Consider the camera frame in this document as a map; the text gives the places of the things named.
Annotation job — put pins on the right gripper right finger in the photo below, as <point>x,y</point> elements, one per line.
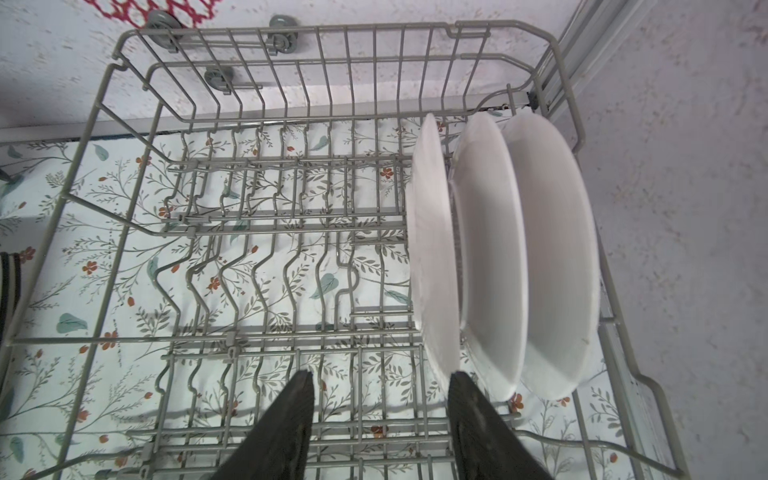
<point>484,446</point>

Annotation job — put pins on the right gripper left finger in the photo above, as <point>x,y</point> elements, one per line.
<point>277,446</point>

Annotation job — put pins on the white round plate four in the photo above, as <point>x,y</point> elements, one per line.
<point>562,257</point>

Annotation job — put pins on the white round plate two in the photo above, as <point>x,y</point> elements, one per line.
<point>431,249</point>

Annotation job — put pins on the white round plate three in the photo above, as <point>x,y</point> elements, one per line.
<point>494,308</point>

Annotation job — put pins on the grey wire dish rack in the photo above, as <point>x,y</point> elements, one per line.
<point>234,210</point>

